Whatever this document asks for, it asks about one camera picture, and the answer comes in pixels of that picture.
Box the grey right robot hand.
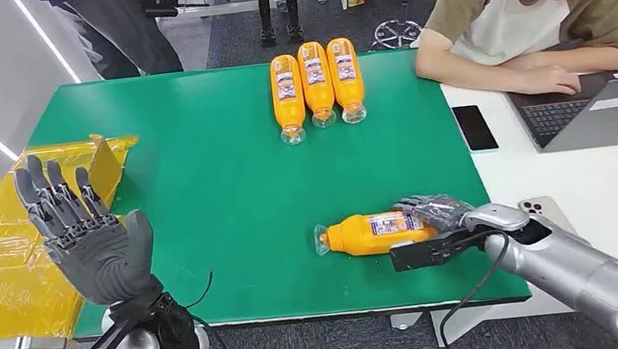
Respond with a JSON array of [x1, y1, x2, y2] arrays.
[[390, 189, 477, 240]]

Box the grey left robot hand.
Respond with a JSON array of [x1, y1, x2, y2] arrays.
[[11, 143, 165, 315]]

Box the seated person's right hand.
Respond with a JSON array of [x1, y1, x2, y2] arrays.
[[521, 61, 584, 101]]

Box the orange juice bottle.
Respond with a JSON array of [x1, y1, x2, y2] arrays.
[[311, 205, 441, 262], [267, 52, 311, 147], [296, 39, 339, 131], [324, 34, 369, 127]]

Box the grey laptop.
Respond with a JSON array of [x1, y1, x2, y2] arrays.
[[505, 69, 618, 158]]

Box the seated person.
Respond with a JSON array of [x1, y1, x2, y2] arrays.
[[408, 0, 618, 112]]

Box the black smartphone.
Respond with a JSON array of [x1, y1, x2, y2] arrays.
[[451, 102, 501, 156]]

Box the silver smartphone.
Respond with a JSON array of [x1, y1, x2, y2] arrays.
[[518, 193, 578, 240]]

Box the white table base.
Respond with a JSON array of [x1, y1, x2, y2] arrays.
[[390, 307, 460, 349]]

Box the standing person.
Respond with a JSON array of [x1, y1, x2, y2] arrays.
[[35, 0, 184, 87]]

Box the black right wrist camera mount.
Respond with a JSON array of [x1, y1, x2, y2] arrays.
[[389, 227, 489, 273]]

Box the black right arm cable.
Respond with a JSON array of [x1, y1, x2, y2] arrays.
[[429, 229, 522, 349]]

